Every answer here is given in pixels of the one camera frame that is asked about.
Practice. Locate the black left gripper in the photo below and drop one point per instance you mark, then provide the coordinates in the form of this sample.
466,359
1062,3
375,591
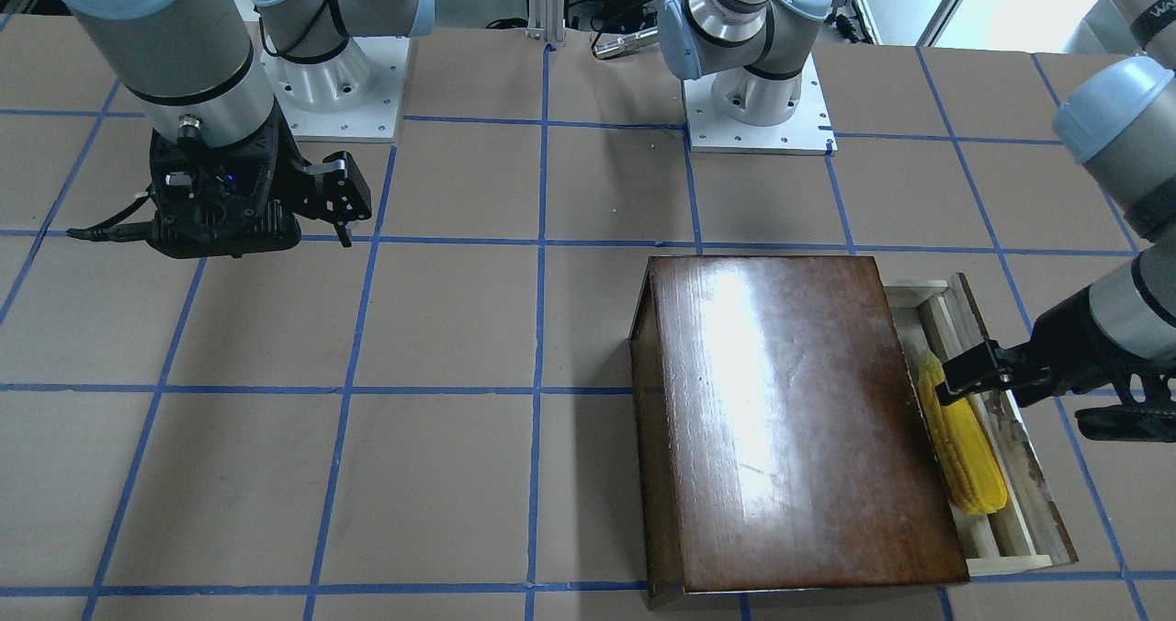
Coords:
1073,330

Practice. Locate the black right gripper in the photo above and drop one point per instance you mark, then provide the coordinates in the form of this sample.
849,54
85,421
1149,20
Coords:
287,174

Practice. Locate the light wood drawer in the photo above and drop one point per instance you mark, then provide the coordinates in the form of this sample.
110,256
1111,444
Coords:
940,316

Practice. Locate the yellow corn cob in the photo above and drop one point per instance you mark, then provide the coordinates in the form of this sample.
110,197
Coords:
973,478

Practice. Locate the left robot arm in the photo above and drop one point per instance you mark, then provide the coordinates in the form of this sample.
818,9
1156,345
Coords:
1118,126

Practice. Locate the dark wooden drawer cabinet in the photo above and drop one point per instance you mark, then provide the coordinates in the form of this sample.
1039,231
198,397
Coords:
781,445

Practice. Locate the silver cylinder tool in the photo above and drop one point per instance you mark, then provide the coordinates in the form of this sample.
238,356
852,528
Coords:
625,44

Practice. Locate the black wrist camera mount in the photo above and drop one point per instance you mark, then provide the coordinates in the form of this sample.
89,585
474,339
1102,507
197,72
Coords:
200,200

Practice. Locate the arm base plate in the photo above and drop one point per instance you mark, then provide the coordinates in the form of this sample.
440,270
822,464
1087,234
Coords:
355,97
737,112

